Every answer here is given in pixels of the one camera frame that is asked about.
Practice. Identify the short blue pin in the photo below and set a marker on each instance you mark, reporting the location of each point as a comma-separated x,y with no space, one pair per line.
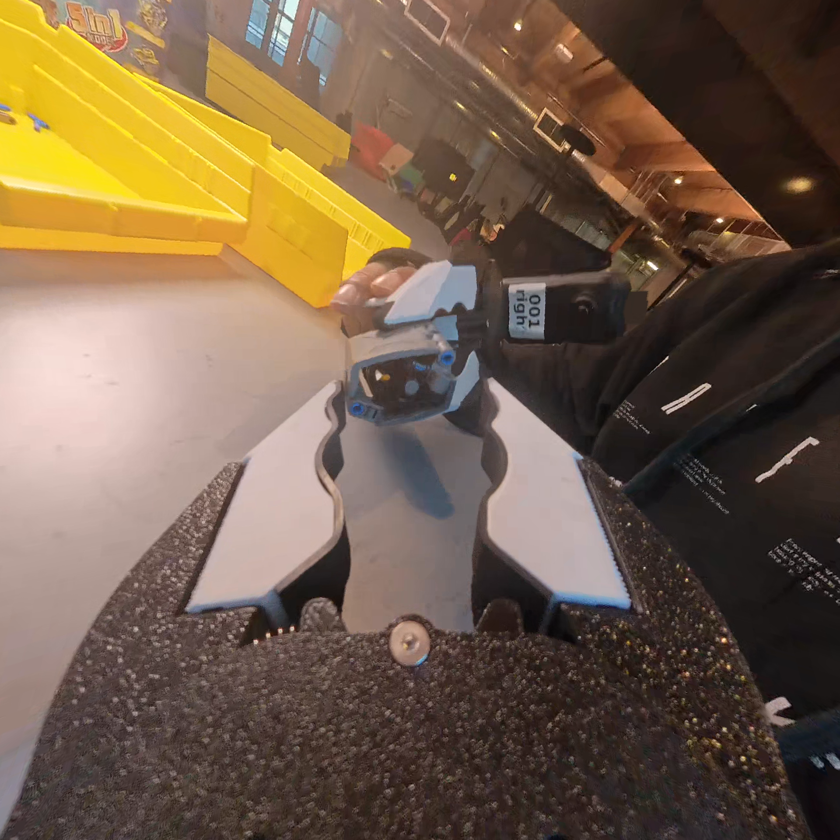
37,123

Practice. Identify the paned window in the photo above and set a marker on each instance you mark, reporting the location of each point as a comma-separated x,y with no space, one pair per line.
318,46
272,29

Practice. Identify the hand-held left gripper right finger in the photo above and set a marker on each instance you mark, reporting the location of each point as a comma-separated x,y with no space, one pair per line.
551,525

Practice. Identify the person's right forearm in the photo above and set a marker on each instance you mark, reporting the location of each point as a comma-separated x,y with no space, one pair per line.
577,394

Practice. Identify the yellow plastic bin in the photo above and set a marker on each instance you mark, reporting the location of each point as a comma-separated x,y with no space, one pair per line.
275,111
98,197
295,249

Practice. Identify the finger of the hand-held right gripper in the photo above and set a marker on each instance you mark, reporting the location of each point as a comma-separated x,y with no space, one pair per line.
467,384
433,289

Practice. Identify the red bean bag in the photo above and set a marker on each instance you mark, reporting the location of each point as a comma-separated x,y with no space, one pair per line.
373,151

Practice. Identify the blue robot kit box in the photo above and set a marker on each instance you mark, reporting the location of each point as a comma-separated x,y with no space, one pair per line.
98,26

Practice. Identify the grey brick wheel assembly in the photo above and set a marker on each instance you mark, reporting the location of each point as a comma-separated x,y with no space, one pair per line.
394,387

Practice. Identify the grey desk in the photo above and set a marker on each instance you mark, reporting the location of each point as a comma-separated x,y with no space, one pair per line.
131,394

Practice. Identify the person's right hand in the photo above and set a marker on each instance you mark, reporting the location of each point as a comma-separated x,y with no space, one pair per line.
371,285

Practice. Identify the person's black hoodie torso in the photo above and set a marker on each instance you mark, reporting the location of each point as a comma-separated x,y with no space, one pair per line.
722,492

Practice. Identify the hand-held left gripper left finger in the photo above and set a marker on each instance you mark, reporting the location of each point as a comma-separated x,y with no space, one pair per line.
262,525

